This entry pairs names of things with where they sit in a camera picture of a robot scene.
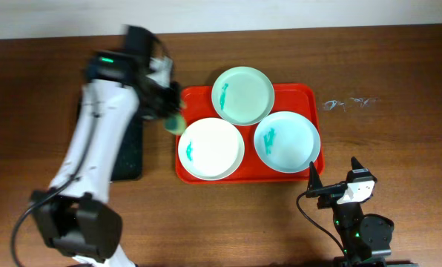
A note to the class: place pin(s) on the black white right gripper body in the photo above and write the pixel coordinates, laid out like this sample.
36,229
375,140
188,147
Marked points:
334,189

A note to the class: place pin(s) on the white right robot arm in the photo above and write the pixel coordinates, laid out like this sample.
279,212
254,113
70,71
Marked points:
364,238

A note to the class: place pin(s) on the green yellow sponge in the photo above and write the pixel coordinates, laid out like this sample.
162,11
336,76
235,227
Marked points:
175,124

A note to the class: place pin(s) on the black water tray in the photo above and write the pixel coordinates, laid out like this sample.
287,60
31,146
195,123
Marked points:
130,155

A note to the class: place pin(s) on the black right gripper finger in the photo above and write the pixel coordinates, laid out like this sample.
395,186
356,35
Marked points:
314,182
356,166

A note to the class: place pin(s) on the red plastic tray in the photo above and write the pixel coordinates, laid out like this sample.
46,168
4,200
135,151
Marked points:
292,97

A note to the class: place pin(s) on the light blue plate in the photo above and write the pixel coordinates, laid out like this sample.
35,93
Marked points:
287,142

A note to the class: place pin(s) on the white plate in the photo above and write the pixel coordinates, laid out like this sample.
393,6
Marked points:
211,149

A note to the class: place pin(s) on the light green plate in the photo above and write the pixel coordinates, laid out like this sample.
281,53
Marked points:
243,95

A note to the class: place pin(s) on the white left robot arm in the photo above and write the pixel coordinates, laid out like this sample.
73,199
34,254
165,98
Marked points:
122,88

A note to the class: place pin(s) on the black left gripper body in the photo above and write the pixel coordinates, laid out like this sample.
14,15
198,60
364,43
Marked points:
165,102

